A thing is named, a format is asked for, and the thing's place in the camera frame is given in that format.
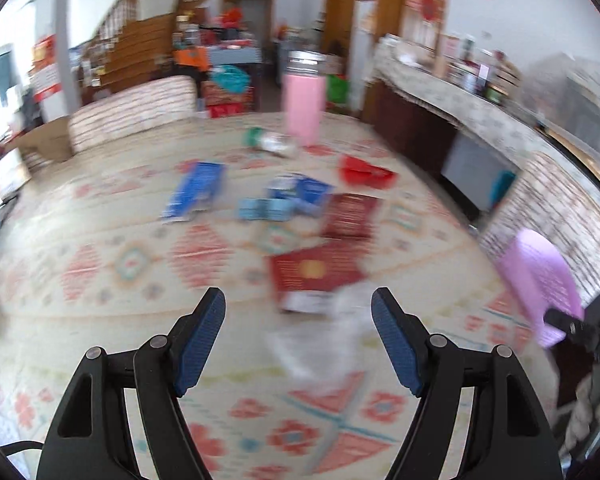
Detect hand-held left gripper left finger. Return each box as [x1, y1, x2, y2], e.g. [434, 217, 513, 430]
[36, 287, 227, 480]

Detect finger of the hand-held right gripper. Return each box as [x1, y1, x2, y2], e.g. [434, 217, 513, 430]
[544, 308, 593, 345]

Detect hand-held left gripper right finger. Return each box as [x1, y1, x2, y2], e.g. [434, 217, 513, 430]
[371, 287, 563, 480]

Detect purple plastic basket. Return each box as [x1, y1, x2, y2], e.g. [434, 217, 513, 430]
[497, 227, 583, 348]

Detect white plastic wrapper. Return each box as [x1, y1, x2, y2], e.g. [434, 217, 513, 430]
[265, 282, 376, 381]

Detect blue torn packet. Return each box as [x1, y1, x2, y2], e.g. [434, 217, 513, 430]
[161, 161, 227, 223]

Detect blue white carton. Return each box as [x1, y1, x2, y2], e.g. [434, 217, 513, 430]
[270, 174, 333, 218]

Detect patterned tablecloth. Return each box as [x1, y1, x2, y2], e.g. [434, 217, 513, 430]
[0, 110, 546, 480]

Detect red flat box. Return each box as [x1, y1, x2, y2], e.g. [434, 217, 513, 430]
[269, 241, 368, 313]

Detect patterned fabric chair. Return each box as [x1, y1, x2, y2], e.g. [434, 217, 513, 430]
[480, 152, 600, 306]

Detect dark red box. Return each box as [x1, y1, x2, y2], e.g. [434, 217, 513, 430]
[321, 192, 383, 241]

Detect light blue small box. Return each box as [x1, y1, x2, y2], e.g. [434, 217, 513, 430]
[237, 197, 293, 222]

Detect red wrapper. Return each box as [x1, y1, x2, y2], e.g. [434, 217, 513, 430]
[339, 154, 398, 188]

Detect dark wooden sideboard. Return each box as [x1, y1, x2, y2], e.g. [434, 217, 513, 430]
[362, 80, 461, 191]

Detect small bottle green cap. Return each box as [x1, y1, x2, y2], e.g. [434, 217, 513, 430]
[244, 127, 298, 158]

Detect leaf print cloth runner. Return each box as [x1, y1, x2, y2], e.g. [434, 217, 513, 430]
[372, 40, 596, 171]

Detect patterned chair back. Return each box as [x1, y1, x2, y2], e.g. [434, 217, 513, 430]
[69, 76, 198, 153]

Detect brown cloth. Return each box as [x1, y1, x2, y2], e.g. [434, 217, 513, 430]
[5, 115, 76, 161]

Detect pink thermos bottle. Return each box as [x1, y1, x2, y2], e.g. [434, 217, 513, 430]
[280, 51, 327, 147]

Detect green bag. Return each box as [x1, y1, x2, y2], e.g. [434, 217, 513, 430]
[326, 74, 351, 103]

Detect wooden staircase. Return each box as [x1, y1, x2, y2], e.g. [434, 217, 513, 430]
[72, 0, 241, 91]

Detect grey interior door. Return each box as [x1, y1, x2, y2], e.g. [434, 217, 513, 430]
[220, 0, 276, 56]

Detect plain wooden door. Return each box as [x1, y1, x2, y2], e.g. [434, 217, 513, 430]
[321, 0, 361, 81]

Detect wooden door red decorations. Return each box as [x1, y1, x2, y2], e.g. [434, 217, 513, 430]
[380, 0, 451, 56]

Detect black cable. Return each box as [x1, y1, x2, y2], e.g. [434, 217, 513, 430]
[2, 440, 46, 456]

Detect wall calendar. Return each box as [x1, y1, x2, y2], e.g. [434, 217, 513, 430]
[32, 35, 63, 103]

